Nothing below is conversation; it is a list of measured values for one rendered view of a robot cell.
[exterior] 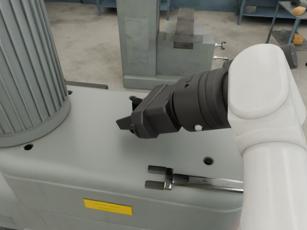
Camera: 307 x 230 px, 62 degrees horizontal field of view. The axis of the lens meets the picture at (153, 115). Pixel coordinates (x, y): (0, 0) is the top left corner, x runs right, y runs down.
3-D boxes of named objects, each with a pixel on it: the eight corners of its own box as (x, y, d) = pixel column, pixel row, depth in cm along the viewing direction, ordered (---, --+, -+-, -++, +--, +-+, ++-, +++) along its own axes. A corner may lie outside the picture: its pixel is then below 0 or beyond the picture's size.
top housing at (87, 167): (234, 148, 67) (248, 99, 57) (241, 252, 48) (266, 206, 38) (66, 126, 74) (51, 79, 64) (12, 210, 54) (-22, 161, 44)
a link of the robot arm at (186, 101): (147, 156, 44) (211, 154, 36) (119, 110, 40) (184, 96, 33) (177, 113, 52) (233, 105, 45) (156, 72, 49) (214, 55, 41)
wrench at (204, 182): (302, 184, 40) (304, 181, 40) (310, 207, 37) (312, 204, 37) (148, 167, 43) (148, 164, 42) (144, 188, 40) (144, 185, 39)
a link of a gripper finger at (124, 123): (115, 116, 48) (140, 112, 44) (124, 129, 49) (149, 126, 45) (110, 121, 47) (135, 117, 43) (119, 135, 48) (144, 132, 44)
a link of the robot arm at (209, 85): (224, 146, 40) (307, 141, 33) (191, 107, 34) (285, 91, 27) (233, 90, 46) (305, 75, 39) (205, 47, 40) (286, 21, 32)
